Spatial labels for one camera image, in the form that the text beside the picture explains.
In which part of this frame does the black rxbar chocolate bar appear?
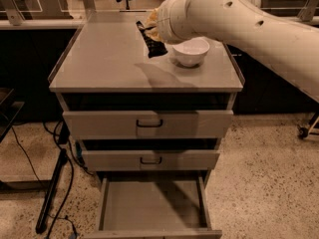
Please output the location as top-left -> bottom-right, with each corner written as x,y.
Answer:
136,21 -> 167,58

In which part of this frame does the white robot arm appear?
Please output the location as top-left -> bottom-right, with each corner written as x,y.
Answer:
146,0 -> 319,102

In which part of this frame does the grey drawer cabinet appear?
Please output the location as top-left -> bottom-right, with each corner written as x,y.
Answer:
48,10 -> 246,239

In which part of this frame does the top grey drawer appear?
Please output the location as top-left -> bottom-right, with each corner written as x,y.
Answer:
63,111 -> 233,139

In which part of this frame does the grey drawer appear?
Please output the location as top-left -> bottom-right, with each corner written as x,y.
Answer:
84,174 -> 222,239
82,150 -> 219,171
63,111 -> 233,139

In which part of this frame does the middle grey drawer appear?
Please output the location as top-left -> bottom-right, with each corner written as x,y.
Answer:
82,150 -> 219,171

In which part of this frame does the bottom grey drawer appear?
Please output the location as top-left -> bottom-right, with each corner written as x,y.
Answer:
84,174 -> 222,239

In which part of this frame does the white ceramic bowl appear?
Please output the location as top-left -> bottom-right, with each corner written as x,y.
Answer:
172,38 -> 210,67

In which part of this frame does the dark side table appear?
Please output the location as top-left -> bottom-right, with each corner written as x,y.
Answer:
0,88 -> 24,142

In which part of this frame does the black caster wheel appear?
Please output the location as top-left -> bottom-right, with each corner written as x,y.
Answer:
298,127 -> 309,139

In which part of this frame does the black table leg bar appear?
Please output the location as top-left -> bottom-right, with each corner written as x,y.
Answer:
36,148 -> 67,234

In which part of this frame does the white horizontal rail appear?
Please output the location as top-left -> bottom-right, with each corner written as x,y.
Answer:
0,19 -> 86,30

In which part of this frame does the black floor cable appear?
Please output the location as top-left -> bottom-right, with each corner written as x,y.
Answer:
9,119 -> 96,239

